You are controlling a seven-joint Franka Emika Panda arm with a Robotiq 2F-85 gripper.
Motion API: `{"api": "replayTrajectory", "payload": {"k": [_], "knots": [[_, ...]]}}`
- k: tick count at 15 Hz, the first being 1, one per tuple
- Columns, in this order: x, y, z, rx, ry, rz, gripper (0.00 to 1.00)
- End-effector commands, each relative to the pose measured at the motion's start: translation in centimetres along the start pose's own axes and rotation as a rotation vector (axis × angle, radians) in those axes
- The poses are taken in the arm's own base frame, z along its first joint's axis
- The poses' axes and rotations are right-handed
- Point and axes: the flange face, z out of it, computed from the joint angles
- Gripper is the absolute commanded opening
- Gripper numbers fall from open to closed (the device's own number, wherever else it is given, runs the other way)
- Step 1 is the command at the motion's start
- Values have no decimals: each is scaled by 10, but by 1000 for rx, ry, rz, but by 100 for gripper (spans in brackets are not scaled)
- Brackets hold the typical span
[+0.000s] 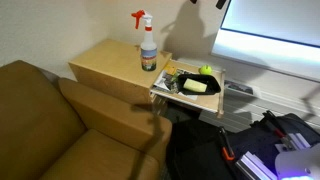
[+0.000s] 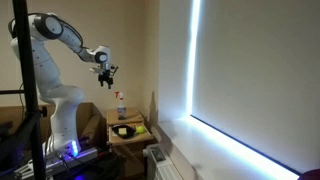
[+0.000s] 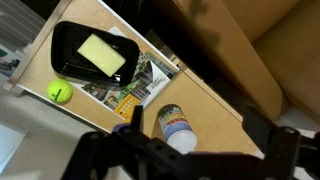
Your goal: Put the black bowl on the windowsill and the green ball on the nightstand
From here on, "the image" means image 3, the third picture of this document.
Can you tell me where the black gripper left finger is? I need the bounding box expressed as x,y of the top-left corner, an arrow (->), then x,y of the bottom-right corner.
113,105 -> 144,132

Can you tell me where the light wooden nightstand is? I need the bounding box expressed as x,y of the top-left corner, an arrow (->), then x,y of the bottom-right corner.
4,0 -> 258,155

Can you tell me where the colourful magazine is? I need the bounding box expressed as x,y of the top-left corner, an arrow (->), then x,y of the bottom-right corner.
69,26 -> 180,124

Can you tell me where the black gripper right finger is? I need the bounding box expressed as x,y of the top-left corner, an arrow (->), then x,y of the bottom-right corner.
242,106 -> 300,155

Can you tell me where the spray bottle with red trigger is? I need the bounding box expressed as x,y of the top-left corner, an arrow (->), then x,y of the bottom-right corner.
157,104 -> 197,154

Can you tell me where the yellow sponge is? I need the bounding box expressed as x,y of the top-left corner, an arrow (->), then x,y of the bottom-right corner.
77,34 -> 126,77

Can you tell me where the black plastic tray bowl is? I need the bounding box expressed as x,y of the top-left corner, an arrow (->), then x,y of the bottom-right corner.
51,21 -> 139,87

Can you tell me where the green tennis ball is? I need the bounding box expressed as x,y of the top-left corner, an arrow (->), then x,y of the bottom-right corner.
46,79 -> 73,103

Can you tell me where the brown leather armchair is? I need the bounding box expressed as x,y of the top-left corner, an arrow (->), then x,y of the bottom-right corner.
173,0 -> 320,121

